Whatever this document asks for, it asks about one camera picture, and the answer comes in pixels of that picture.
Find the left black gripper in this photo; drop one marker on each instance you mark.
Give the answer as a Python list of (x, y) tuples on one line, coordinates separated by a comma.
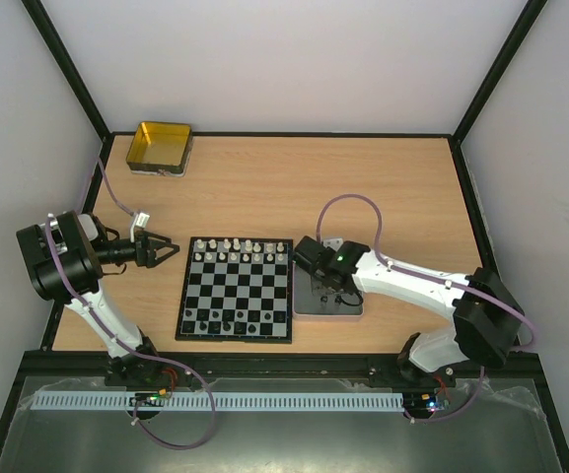
[(143, 244)]

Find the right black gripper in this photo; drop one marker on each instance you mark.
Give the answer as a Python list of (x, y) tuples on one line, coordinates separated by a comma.
[(309, 252)]

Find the pink tin with chess pieces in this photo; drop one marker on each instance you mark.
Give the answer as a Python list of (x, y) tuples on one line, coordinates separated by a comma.
[(313, 301)]

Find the black and silver chessboard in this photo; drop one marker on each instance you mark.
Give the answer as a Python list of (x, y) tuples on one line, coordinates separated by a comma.
[(237, 289)]

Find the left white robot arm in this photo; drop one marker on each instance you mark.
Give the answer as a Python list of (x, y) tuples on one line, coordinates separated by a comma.
[(65, 259)]

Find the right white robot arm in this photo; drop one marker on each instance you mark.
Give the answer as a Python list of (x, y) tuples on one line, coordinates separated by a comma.
[(483, 317)]

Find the gold open tin lid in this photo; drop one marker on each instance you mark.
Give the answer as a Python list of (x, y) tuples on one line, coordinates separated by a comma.
[(160, 148)]

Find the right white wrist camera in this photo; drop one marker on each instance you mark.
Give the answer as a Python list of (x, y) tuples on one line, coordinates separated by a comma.
[(333, 243)]

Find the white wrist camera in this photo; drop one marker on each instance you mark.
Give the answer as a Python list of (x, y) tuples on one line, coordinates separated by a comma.
[(139, 221), (333, 243)]

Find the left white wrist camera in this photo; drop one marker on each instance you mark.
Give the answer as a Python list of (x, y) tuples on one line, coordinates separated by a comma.
[(139, 221)]

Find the white slotted cable duct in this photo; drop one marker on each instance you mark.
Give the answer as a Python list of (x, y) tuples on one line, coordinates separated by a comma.
[(222, 402)]

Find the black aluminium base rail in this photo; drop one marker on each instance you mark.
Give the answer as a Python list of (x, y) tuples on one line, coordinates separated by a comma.
[(374, 370)]

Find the black cage frame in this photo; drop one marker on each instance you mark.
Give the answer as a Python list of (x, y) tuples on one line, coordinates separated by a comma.
[(521, 28)]

